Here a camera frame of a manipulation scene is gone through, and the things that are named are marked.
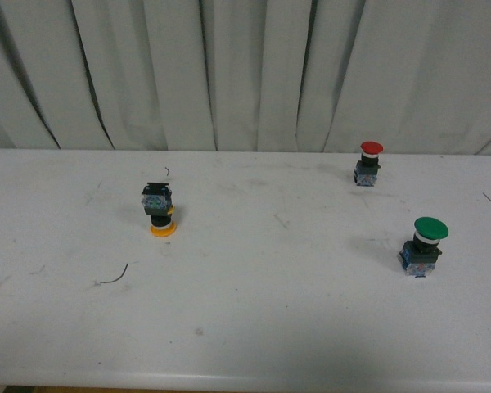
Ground long curved black wire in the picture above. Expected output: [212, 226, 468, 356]
[99, 263, 130, 286]

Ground yellow mushroom push button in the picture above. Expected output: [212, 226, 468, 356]
[142, 183, 177, 237]

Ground grey curtain backdrop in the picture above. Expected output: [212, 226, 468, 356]
[0, 1, 491, 155]

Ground green mushroom push button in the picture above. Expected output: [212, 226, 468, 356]
[399, 216, 449, 278]

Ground red mushroom push button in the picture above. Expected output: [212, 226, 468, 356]
[354, 141, 384, 187]

